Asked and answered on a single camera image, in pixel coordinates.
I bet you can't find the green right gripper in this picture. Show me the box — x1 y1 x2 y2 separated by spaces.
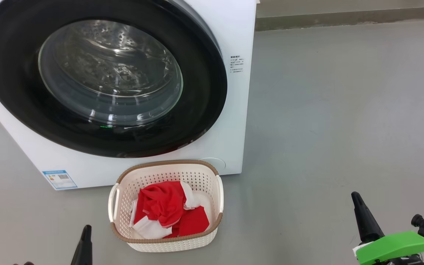
351 191 424 265

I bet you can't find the red and white garment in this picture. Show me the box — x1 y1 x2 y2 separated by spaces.
129 181 211 240

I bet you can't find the black round washer door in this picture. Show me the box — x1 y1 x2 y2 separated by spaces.
0 0 228 158

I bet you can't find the cream laundry basket brown rim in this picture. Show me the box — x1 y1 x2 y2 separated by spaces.
108 159 225 253

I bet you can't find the white front-load washing machine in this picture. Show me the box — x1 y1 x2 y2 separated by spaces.
0 0 258 191

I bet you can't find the blue energy label sticker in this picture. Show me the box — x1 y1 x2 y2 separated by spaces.
42 169 78 191

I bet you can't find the chinese text notice sticker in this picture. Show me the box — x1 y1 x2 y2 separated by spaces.
229 55 245 74

